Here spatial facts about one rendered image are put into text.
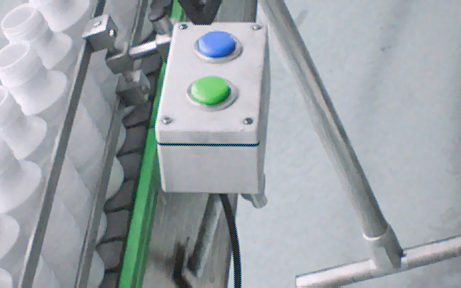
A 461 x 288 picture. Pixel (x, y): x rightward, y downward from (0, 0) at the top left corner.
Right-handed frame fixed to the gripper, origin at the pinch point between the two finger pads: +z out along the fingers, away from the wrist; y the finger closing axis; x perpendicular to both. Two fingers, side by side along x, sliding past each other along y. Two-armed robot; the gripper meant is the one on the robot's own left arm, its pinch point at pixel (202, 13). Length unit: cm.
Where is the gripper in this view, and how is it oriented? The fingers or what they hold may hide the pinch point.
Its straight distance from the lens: 95.4
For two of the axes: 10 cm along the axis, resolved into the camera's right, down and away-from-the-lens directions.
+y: -1.2, 6.5, -7.5
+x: 9.9, 0.1, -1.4
